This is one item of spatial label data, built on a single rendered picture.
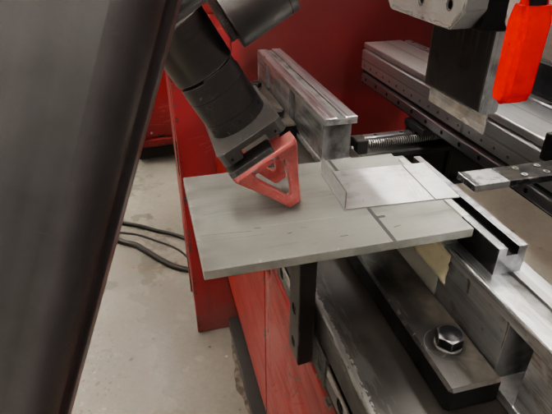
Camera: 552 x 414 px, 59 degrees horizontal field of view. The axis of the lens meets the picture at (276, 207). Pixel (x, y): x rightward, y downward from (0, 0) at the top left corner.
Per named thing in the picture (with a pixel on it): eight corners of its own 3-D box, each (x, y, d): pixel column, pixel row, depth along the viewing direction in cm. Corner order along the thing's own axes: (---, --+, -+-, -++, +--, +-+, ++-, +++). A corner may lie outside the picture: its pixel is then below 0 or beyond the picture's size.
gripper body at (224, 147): (263, 98, 52) (224, 37, 48) (290, 133, 43) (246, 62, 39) (212, 132, 52) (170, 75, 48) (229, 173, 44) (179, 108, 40)
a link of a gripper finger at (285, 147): (308, 164, 54) (264, 95, 49) (331, 195, 48) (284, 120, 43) (256, 199, 54) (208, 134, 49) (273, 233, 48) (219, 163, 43)
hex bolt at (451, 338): (428, 337, 48) (430, 325, 47) (453, 331, 49) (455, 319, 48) (442, 357, 46) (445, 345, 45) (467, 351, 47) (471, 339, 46)
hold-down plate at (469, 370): (329, 233, 69) (330, 215, 68) (365, 228, 70) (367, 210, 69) (444, 414, 44) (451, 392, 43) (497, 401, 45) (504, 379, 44)
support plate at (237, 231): (183, 185, 57) (182, 177, 57) (389, 160, 63) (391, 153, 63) (204, 280, 42) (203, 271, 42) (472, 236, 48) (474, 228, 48)
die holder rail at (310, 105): (258, 86, 128) (257, 49, 123) (280, 85, 129) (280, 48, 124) (321, 170, 86) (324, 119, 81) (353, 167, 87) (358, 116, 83)
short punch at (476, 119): (420, 102, 55) (434, 12, 50) (437, 100, 56) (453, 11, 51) (473, 135, 47) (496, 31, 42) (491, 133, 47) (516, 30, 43)
